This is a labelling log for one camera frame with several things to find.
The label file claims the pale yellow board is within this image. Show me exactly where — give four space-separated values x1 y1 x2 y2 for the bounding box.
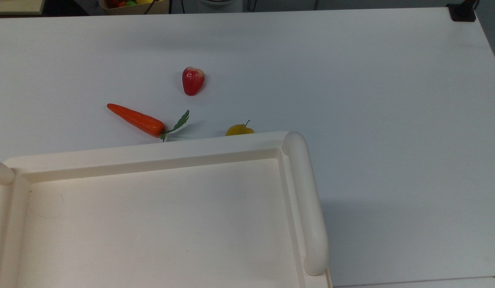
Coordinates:
0 0 46 16

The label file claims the red toy wax apple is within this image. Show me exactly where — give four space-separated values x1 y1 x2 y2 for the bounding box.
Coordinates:
182 66 205 96

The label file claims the cream plastic cabinet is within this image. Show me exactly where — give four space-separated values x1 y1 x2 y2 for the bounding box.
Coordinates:
0 131 333 288

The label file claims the black table clamp mount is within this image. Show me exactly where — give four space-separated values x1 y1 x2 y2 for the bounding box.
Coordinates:
447 0 479 22

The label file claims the orange toy carrot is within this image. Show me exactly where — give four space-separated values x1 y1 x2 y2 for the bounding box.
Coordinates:
107 103 190 142

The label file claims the yellow toy starfruit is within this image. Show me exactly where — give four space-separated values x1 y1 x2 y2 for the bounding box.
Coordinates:
225 120 255 136

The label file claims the cardboard box of toy fruit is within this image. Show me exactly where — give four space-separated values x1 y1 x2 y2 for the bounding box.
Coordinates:
99 0 170 16

